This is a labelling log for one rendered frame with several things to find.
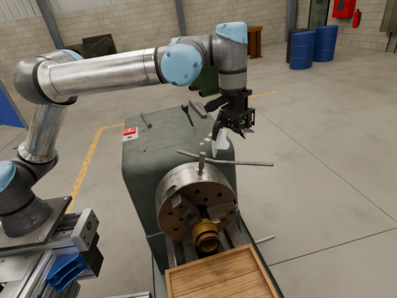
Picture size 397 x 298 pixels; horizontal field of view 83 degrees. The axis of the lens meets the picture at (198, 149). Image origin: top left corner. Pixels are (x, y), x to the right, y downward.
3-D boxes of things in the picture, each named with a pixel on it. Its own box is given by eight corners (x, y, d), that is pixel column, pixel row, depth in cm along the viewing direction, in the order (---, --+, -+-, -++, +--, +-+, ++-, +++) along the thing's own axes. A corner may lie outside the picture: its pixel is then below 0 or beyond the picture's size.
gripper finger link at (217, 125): (212, 140, 64) (223, 110, 63) (208, 138, 65) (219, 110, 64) (221, 143, 68) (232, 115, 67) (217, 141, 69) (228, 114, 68)
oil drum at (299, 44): (285, 67, 655) (286, 33, 610) (303, 63, 661) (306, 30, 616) (296, 71, 605) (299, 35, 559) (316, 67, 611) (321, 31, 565)
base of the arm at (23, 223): (-5, 240, 77) (-24, 221, 72) (22, 208, 90) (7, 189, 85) (38, 234, 77) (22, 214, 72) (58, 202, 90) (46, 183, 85)
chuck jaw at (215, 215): (204, 201, 87) (232, 193, 88) (205, 210, 90) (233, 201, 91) (211, 223, 78) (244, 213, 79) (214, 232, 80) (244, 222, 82)
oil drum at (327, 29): (306, 60, 690) (310, 28, 644) (324, 56, 696) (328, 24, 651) (319, 63, 640) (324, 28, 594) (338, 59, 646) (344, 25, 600)
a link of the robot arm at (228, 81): (212, 73, 59) (232, 66, 64) (213, 89, 62) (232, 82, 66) (234, 75, 54) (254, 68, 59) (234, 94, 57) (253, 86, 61)
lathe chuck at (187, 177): (155, 229, 96) (155, 168, 81) (224, 221, 104) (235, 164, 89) (157, 247, 89) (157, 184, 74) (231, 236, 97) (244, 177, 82)
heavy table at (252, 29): (236, 53, 950) (234, 26, 898) (246, 51, 955) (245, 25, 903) (251, 59, 814) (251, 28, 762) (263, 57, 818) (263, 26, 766)
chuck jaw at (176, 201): (187, 208, 87) (166, 193, 81) (197, 200, 86) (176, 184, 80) (193, 230, 77) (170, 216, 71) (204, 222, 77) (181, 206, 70)
